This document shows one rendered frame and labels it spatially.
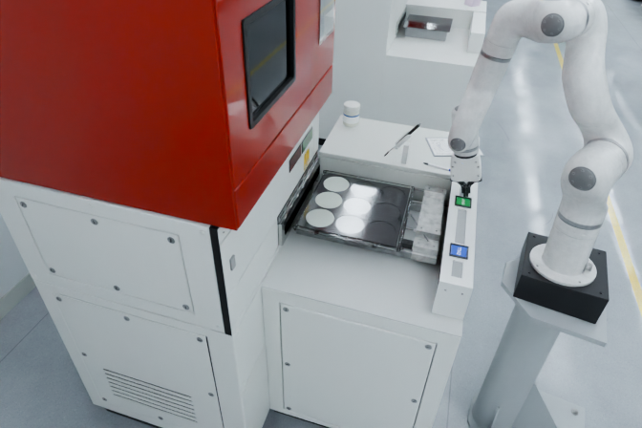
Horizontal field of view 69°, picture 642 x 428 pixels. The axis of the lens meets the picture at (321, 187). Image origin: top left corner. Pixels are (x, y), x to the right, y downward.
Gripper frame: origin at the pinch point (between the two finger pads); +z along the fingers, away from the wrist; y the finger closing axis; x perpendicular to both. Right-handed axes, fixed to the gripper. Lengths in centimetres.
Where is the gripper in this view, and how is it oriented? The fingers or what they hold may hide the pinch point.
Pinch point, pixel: (465, 189)
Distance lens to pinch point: 173.3
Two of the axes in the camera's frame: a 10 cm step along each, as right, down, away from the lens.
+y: 9.4, 0.2, -3.4
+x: 2.9, -5.5, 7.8
